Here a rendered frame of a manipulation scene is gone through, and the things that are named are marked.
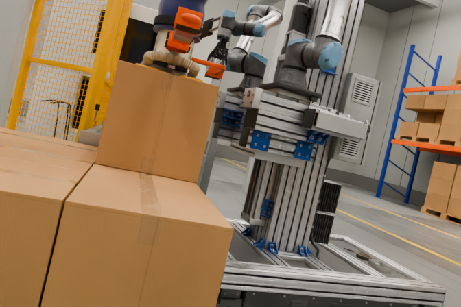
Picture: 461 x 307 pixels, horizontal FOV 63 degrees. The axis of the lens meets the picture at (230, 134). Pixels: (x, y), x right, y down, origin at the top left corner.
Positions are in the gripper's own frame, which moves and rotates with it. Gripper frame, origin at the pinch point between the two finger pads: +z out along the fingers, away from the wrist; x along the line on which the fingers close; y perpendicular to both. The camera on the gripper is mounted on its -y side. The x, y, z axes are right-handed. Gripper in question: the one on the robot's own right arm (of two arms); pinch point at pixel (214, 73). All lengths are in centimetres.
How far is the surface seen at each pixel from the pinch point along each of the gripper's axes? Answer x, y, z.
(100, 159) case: -44, 58, 53
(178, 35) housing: -28, 79, 5
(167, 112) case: -24, 58, 30
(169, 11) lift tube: -32, 39, -14
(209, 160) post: 23, -63, 52
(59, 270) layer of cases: -43, 117, 71
